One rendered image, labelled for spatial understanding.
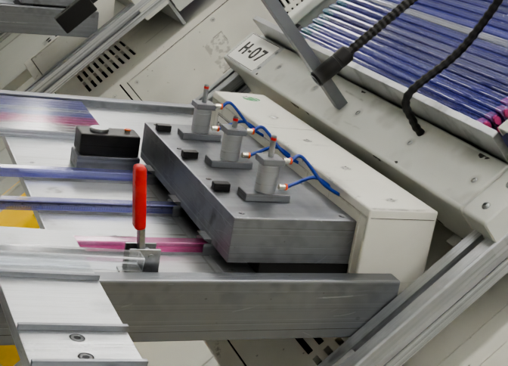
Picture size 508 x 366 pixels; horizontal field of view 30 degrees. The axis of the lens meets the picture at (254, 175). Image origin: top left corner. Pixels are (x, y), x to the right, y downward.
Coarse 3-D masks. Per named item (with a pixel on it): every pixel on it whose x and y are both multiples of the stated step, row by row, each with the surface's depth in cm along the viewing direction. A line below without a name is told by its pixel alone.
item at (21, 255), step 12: (0, 252) 64; (12, 252) 64; (24, 252) 64; (36, 252) 65; (48, 252) 65; (60, 252) 66; (72, 252) 66; (84, 252) 67; (96, 252) 67; (108, 252) 68; (120, 252) 68; (132, 252) 69; (0, 264) 64; (12, 264) 64; (24, 264) 65; (36, 264) 65; (48, 264) 65; (60, 264) 66; (72, 264) 66; (84, 264) 66; (96, 264) 67; (108, 264) 67; (120, 264) 68; (132, 264) 68
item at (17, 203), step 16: (0, 208) 99; (16, 208) 100; (32, 208) 100; (48, 208) 101; (64, 208) 102; (80, 208) 102; (96, 208) 103; (112, 208) 104; (128, 208) 104; (160, 208) 106
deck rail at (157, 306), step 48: (144, 288) 85; (192, 288) 87; (240, 288) 89; (288, 288) 91; (336, 288) 93; (384, 288) 95; (0, 336) 82; (144, 336) 87; (192, 336) 89; (240, 336) 90; (288, 336) 92; (336, 336) 95
